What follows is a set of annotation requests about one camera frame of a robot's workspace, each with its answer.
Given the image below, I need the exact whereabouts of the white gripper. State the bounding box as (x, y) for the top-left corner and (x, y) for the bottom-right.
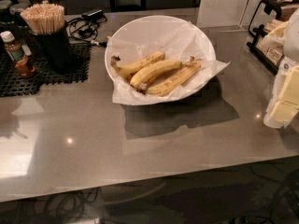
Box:
(263, 57), (299, 129)

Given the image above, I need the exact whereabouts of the yellow banana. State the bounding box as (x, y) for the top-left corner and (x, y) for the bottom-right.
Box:
(110, 51), (165, 80)
(130, 60), (182, 91)
(147, 59), (201, 97)

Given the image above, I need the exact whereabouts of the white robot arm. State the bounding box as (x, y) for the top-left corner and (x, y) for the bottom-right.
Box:
(262, 8), (299, 129)

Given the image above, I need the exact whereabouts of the clear acrylic stand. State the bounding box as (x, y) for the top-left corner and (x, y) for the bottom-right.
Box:
(196, 0), (261, 28)

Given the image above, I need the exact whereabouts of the white paper liner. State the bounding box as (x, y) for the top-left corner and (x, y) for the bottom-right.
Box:
(107, 21), (232, 106)

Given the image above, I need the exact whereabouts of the black power adapter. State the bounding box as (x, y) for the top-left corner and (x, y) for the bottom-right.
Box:
(81, 8), (104, 21)

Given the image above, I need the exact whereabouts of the black cup holder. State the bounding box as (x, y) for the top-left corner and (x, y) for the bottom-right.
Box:
(34, 24), (75, 73)

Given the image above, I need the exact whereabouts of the wooden stir sticks bundle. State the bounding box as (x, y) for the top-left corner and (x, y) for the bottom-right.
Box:
(21, 3), (64, 35)

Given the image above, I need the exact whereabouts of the brown sauce bottle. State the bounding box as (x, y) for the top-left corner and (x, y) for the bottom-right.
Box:
(0, 31), (36, 78)

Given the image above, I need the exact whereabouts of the black rubber grid mat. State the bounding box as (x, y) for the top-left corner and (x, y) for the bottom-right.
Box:
(0, 38), (92, 97)

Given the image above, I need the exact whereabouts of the dark lidded jar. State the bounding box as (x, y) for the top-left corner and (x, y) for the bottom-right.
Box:
(0, 0), (29, 32)

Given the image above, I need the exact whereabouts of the black wire rack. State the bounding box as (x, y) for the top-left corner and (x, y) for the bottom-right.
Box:
(246, 0), (299, 77)

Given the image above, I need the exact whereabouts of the black tangled cable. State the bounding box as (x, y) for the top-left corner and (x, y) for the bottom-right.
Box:
(65, 15), (108, 48)

